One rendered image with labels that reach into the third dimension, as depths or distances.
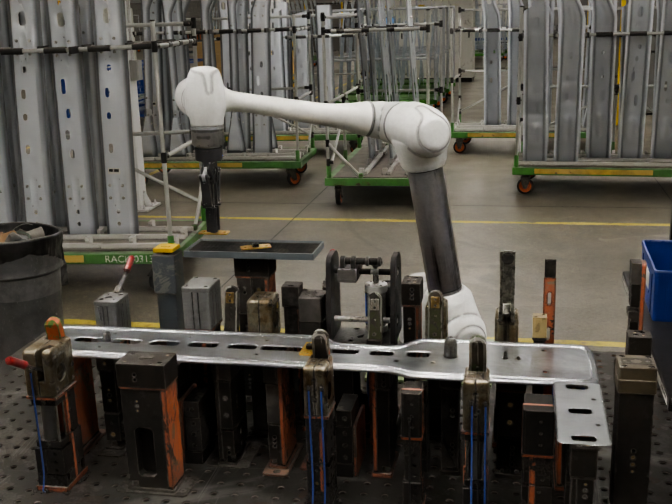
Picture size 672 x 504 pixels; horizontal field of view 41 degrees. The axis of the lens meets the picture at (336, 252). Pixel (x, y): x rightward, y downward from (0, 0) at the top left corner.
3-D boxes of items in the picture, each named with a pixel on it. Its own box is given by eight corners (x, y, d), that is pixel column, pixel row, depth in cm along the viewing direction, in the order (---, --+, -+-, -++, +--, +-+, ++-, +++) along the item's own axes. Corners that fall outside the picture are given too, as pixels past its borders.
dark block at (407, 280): (402, 433, 239) (400, 282, 228) (405, 422, 246) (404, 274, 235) (421, 434, 238) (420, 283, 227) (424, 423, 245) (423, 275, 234)
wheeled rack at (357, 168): (431, 208, 823) (431, 9, 777) (324, 207, 841) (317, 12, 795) (445, 171, 1004) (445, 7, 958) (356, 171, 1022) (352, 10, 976)
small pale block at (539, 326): (528, 454, 226) (532, 317, 217) (528, 448, 229) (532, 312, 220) (542, 455, 225) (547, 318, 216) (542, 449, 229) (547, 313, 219)
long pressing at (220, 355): (18, 358, 222) (17, 352, 221) (62, 327, 243) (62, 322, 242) (600, 388, 194) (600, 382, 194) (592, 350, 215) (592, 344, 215)
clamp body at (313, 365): (297, 512, 204) (291, 369, 195) (309, 484, 215) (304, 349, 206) (337, 515, 202) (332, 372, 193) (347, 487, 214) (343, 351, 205)
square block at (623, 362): (610, 520, 196) (618, 367, 187) (606, 501, 204) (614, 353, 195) (648, 523, 195) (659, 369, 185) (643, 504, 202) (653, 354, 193)
